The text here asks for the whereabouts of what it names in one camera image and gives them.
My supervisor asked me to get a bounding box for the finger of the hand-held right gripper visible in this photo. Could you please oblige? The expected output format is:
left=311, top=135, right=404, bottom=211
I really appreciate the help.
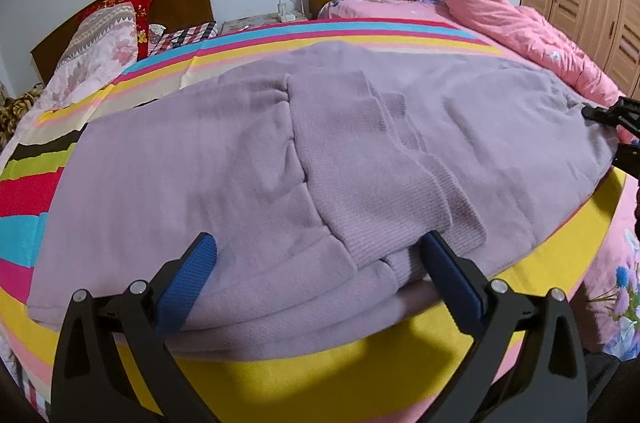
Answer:
left=610, top=142, right=640, bottom=178
left=581, top=96, right=640, bottom=136

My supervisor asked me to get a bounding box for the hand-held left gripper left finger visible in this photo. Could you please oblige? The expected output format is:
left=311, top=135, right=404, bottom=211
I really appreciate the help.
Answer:
left=50, top=230, right=219, bottom=423

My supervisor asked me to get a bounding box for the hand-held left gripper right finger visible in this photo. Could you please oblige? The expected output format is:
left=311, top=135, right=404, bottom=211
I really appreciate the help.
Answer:
left=417, top=230, right=589, bottom=423

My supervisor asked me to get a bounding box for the lilac sweater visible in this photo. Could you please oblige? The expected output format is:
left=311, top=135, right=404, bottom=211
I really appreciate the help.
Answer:
left=26, top=40, right=622, bottom=362

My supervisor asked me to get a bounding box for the salmon pink quilt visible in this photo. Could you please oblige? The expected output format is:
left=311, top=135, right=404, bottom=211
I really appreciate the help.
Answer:
left=443, top=0, right=627, bottom=107

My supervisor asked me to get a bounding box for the colourful striped blanket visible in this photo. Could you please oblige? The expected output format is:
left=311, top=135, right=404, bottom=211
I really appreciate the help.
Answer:
left=0, top=17, right=629, bottom=423

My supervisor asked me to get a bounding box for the plaid bed sheet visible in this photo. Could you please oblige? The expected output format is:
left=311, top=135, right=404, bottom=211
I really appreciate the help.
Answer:
left=149, top=21, right=220, bottom=55

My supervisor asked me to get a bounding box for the leopard patterned cloth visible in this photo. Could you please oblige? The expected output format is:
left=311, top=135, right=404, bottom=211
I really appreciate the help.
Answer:
left=0, top=82, right=47, bottom=150

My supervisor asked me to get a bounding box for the pink floral quilt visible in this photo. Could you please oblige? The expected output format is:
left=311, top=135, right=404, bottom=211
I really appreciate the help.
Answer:
left=0, top=2, right=139, bottom=156

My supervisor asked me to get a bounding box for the nightstand with floral cover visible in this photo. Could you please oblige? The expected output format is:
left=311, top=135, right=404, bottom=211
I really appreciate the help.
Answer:
left=219, top=14, right=302, bottom=36

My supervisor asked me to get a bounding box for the red patterned pillow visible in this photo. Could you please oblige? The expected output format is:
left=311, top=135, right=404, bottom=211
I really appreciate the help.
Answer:
left=79, top=0, right=161, bottom=60

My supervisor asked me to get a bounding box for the white power strip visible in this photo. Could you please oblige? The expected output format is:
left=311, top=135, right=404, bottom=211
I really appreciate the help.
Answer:
left=276, top=0, right=307, bottom=23

